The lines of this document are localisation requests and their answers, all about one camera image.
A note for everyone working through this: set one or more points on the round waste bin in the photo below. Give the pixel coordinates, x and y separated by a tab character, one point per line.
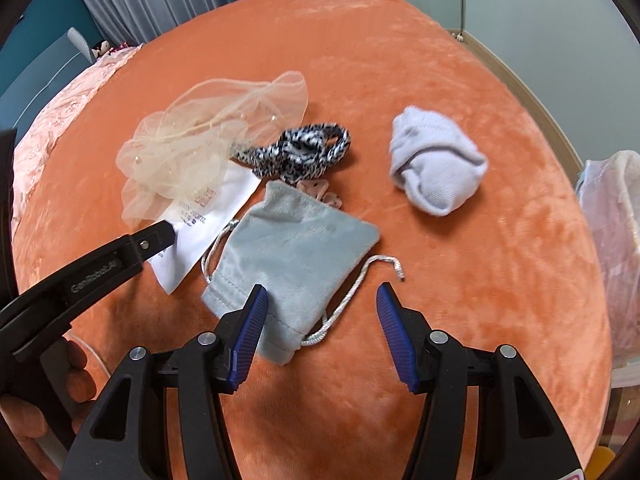
631	156

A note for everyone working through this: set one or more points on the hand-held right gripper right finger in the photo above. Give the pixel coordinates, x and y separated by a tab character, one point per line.
397	340

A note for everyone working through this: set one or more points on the pink hair clip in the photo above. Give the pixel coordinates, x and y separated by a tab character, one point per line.
320	191

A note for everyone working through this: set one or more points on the bed with orange blanket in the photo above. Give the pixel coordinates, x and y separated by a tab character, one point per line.
400	50

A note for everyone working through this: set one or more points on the person's left hand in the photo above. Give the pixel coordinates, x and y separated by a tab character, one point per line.
20	427

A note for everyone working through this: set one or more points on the yellow stool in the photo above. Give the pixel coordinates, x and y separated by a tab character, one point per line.
600	462

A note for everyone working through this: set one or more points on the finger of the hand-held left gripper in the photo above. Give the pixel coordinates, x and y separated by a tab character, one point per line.
125	256
6	180

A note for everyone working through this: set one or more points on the white plastic bin liner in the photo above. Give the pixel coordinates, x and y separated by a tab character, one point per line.
615	240

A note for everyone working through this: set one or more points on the white paper packet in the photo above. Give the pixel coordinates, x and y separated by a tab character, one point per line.
215	205

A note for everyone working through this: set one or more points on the beige tulle mesh cloth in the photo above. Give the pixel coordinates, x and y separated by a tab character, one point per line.
200	125

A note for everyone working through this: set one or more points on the small doll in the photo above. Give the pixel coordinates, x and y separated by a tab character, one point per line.
102	48

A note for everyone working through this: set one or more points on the white sock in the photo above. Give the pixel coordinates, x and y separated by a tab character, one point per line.
435	165

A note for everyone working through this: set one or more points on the leopard print hair band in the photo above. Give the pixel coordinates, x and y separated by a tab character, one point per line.
300	150

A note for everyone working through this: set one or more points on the grey blue padded headboard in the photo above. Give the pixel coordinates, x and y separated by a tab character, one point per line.
45	75

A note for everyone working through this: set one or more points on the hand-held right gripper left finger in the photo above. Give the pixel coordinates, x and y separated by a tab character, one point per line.
247	340

